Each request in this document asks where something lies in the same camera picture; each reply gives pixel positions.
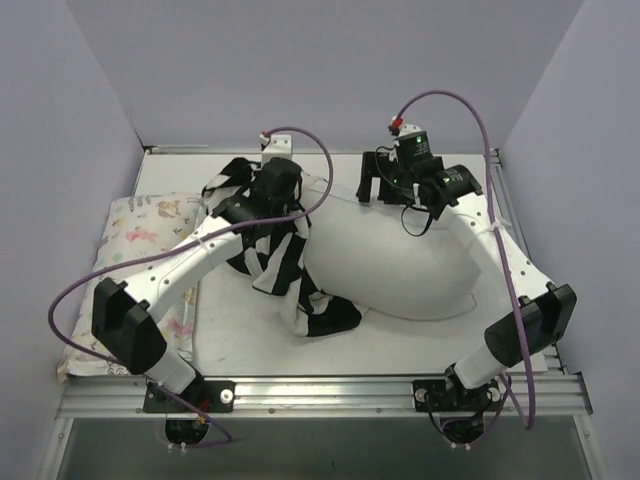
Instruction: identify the white pillow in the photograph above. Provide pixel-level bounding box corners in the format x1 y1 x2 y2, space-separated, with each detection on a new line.
301 175 480 321

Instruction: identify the aluminium front rail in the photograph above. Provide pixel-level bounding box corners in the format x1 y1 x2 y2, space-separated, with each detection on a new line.
54 377 594 419

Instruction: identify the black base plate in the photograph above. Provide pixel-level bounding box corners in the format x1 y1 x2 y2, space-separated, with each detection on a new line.
142 380 236 413
412 378 502 413

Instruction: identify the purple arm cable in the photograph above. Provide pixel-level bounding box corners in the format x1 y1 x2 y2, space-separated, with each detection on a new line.
389 90 536 446
47 125 335 446

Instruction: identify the aluminium right side rail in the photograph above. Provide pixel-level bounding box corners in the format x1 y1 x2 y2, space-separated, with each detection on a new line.
485 149 577 371

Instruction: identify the aluminium rail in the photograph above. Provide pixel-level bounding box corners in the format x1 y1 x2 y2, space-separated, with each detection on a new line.
54 377 594 419
485 149 577 371

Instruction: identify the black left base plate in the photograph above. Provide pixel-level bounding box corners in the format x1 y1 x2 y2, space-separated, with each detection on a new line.
142 380 236 413

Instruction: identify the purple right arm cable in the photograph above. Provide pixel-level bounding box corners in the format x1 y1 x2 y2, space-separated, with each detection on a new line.
389 90 536 446

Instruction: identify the black white checkered pillowcase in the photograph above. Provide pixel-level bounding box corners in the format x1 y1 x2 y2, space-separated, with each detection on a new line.
202 157 363 337

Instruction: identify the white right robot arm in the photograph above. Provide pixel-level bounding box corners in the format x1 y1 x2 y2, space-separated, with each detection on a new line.
356 125 577 409

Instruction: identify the floral animal print pillow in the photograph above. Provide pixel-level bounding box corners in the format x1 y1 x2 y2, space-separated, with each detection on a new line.
57 193 204 382

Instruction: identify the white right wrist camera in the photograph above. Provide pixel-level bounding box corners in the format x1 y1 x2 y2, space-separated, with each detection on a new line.
388 116 422 139

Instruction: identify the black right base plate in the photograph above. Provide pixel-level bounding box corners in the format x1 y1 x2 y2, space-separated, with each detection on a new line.
412 378 502 413

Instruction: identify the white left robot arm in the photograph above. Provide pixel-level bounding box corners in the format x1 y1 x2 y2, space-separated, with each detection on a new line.
92 158 302 411

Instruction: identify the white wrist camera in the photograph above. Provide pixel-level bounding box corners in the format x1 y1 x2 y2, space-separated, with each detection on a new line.
388 116 422 139
259 132 292 165

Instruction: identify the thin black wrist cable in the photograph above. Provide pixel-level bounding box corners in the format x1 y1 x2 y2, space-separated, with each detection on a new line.
401 204 436 238

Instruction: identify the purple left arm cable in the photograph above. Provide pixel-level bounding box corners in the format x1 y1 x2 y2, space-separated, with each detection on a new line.
47 125 335 446

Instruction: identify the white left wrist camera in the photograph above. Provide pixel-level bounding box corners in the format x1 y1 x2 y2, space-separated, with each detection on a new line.
259 132 292 165

